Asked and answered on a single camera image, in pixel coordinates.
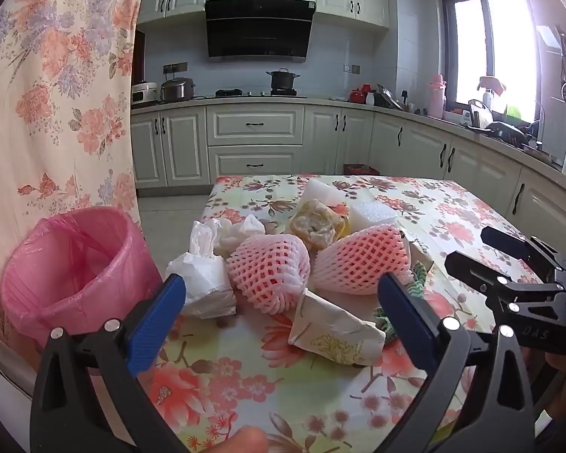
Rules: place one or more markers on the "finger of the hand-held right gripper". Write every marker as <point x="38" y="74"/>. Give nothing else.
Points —
<point x="476" y="273"/>
<point x="504" y="243"/>

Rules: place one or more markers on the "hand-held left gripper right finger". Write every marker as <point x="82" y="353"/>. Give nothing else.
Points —
<point x="405" y="311"/>

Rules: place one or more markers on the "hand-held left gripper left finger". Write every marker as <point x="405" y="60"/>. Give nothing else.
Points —
<point x="155" y="321"/>

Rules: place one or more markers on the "green patterned wrapper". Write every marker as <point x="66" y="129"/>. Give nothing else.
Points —
<point x="420" y="278"/>

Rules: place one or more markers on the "pink foam fruit net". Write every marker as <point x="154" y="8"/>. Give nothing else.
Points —
<point x="269" y="269"/>
<point x="363" y="259"/>

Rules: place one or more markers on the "beige patterned paper packet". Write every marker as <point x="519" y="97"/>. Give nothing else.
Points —
<point x="330" y="328"/>

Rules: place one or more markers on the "pink lined trash bin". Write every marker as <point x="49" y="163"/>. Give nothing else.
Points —
<point x="75" y="283"/>

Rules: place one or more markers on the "white foam block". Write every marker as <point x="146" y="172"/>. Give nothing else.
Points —
<point x="323" y="193"/>
<point x="370" y="217"/>

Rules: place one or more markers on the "yellow sponge piece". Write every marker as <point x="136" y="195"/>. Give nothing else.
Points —
<point x="313" y="224"/>

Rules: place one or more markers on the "person's left hand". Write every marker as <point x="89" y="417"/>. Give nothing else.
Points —
<point x="245" y="441"/>

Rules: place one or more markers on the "black wok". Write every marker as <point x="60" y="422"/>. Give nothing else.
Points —
<point x="500" y="132"/>

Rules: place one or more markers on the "floral tablecloth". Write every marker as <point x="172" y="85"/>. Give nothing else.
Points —
<point x="273" y="377"/>

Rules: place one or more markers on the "dark bin with red bag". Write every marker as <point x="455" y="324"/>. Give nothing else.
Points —
<point x="361" y="170"/>

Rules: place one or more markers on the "pink thermos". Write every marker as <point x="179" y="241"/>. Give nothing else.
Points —
<point x="436" y="96"/>

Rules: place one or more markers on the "metal dish tray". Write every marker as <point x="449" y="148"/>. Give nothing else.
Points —
<point x="386" y="96"/>

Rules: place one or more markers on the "window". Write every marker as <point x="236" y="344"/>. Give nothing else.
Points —
<point x="490" y="47"/>

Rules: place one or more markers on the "small white bottle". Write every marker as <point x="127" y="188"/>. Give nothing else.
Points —
<point x="370" y="99"/>

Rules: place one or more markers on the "red kettle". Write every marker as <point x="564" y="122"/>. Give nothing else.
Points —
<point x="358" y="96"/>

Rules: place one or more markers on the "white base cabinets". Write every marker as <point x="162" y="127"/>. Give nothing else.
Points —
<point x="254" y="127"/>

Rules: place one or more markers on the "white countertop cooker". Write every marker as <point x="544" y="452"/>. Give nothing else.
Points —
<point x="144" y="94"/>

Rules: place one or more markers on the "silver rice cooker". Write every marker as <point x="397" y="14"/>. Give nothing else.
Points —
<point x="177" y="90"/>

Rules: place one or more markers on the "black gas stove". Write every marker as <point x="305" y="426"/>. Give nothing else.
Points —
<point x="259" y="93"/>

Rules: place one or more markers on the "black cooking pot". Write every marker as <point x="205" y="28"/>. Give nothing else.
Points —
<point x="283" y="80"/>

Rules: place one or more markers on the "floral curtain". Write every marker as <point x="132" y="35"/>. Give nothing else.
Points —
<point x="52" y="80"/>

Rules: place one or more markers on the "brown framed glass door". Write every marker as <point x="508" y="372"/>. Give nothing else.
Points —
<point x="139" y="56"/>

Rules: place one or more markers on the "black range hood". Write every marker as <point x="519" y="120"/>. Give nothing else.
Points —
<point x="259" y="28"/>

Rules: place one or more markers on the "wall socket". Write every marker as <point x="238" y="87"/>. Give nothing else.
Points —
<point x="175" y="68"/>
<point x="352" y="69"/>

